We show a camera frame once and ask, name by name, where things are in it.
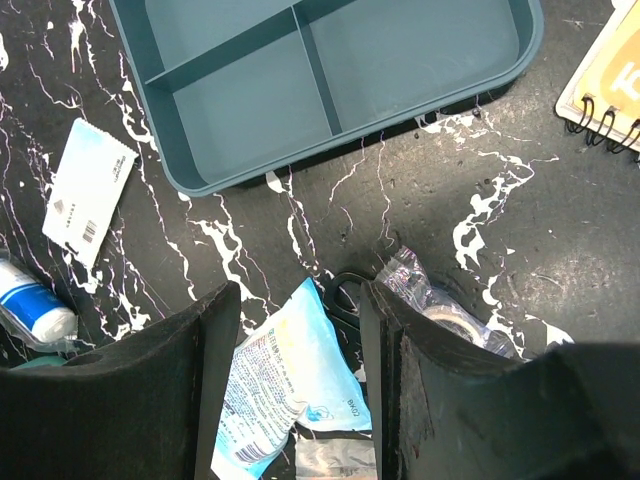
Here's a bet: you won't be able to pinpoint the green medicine kit box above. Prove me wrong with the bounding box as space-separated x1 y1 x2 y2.
12 355 67 370

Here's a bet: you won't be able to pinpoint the black handled scissors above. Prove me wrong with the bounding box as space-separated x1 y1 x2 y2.
323 271 366 333

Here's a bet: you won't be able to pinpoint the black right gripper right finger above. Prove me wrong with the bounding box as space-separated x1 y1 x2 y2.
360 282 639 479

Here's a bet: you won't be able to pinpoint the light blue sachet packet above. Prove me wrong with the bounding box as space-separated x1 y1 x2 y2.
42 118 138 269

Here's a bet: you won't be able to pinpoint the wrapped bandage roll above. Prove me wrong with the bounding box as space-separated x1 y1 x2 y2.
1 249 78 353

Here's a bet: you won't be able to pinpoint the teal divider tray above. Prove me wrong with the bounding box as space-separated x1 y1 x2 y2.
111 0 544 196

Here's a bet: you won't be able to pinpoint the blue cotton swab bag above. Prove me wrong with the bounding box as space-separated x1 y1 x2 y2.
211 279 372 479

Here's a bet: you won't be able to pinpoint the bag of cotton balls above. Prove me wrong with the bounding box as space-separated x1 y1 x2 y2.
295 432 378 480

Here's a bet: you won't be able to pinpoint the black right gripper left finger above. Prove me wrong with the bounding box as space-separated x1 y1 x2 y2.
1 281 241 479

